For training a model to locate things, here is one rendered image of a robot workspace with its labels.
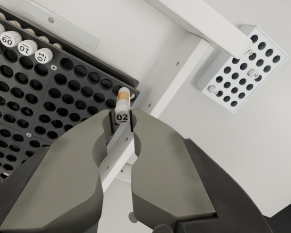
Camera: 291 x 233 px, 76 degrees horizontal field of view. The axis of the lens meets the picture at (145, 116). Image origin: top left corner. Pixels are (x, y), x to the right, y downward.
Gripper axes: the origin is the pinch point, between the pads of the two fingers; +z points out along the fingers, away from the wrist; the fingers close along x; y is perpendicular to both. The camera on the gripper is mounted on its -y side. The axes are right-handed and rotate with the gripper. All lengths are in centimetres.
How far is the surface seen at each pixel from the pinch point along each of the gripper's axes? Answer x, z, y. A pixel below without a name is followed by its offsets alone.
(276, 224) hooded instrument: 50, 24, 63
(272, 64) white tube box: 24.0, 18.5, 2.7
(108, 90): -1.9, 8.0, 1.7
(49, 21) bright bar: -8.1, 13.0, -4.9
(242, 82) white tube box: 20.1, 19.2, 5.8
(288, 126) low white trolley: 35.3, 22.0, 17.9
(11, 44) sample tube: -9.4, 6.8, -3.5
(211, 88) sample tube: 13.9, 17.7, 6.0
